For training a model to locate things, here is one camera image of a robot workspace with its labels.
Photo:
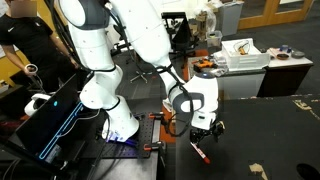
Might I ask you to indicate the person left forearm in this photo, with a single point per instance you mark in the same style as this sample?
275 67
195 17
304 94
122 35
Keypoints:
65 50

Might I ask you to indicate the dark cabinet white top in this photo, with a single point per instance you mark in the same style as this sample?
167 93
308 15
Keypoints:
283 80

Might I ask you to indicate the white VR headset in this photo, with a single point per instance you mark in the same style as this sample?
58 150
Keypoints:
31 106

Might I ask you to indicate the grey cabinet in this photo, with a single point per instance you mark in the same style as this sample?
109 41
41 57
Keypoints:
243 85

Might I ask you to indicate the beige tape scrap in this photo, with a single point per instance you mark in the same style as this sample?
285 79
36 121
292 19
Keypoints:
258 170

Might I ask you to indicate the grey trash bin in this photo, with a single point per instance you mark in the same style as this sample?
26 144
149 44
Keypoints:
230 18

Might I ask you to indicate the brown bowl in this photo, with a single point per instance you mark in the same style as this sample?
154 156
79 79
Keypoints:
282 56

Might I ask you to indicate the wooden door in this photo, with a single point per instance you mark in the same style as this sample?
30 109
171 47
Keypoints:
276 13

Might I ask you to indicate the black office chair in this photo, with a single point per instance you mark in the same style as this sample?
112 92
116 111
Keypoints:
140 76
180 33

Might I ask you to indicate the grey bowl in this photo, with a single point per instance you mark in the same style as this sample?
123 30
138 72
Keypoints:
297 54

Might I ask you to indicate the black computer case blue light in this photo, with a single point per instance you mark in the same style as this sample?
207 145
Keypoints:
40 126

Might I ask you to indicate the person left hand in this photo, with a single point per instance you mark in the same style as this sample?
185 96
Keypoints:
75 63

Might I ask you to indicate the orange power tool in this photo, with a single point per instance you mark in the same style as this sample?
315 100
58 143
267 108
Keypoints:
204 64

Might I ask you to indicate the orange black clamp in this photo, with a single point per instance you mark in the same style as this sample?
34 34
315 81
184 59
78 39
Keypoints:
154 146
156 115

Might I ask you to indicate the plastic wrapped equipment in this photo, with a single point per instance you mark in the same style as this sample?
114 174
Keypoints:
204 21

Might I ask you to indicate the white plastic bin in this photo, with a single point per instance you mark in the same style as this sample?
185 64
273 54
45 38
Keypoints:
248 61

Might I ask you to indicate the white VR controller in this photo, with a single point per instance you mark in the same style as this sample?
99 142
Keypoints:
26 67

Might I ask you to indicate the small blue object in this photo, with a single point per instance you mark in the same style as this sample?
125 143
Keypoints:
284 48

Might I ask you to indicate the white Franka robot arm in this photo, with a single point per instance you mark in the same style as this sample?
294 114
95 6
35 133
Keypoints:
96 50

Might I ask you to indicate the clear plastic container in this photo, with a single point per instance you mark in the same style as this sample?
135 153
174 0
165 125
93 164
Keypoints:
214 39

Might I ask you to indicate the person right forearm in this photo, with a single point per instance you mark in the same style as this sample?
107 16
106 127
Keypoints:
15 59

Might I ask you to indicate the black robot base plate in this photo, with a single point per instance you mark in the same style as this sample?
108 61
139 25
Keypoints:
141 135

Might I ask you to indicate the red Expo marker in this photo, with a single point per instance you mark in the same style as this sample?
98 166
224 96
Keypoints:
201 153

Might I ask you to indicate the person right hand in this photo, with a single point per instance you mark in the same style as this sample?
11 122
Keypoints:
30 74

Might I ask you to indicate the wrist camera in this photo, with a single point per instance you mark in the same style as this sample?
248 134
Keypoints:
219 129

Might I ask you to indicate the person in black shirt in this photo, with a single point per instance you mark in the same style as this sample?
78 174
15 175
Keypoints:
30 36

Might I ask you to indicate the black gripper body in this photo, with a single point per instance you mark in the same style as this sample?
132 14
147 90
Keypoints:
201 133

